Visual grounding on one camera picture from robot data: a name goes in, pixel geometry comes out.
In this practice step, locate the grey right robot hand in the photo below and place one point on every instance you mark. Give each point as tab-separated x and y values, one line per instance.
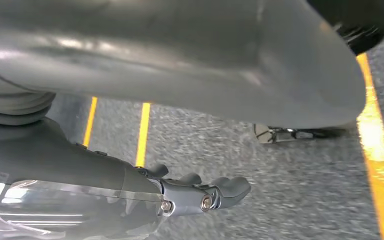
178	49

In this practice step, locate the black rounded object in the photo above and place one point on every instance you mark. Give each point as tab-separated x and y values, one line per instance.
361	23

